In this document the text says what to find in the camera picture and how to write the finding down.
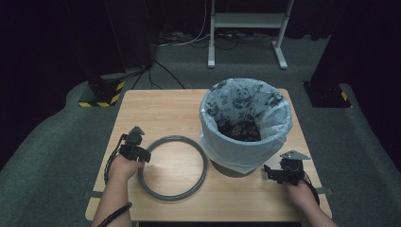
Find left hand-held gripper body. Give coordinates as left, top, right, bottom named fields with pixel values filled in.
left=118, top=125, right=149, bottom=162

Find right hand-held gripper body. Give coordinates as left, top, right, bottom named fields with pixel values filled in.
left=278, top=149, right=312, bottom=186

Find panda print trash bag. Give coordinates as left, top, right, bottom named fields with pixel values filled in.
left=198, top=78, right=293, bottom=175

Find grey bin ring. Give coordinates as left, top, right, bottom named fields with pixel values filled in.
left=137, top=135, right=209, bottom=202

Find person's left hand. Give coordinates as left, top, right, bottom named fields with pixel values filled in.
left=107, top=153, right=147, bottom=191

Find person's right hand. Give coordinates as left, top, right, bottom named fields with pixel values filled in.
left=283, top=180, right=320, bottom=213

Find grey tape strip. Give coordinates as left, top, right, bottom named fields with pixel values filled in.
left=83, top=190, right=102, bottom=200
left=316, top=186, right=335, bottom=196

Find dark scraps in bag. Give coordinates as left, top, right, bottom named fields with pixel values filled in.
left=217, top=119, right=263, bottom=143

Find black stand with striped base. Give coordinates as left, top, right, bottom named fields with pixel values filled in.
left=78, top=73, right=126, bottom=109
left=303, top=80, right=354, bottom=109

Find white metal stand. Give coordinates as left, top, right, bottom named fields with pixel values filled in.
left=207, top=0, right=296, bottom=70

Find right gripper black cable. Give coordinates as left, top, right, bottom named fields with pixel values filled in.
left=302, top=178, right=321, bottom=206

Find black floor cable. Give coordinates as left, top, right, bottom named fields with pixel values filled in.
left=131, top=59, right=187, bottom=91

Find white floor cable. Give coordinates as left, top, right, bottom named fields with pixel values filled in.
left=156, top=0, right=212, bottom=49

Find bundle of floor cables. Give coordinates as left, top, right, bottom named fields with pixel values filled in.
left=157, top=29, right=276, bottom=51

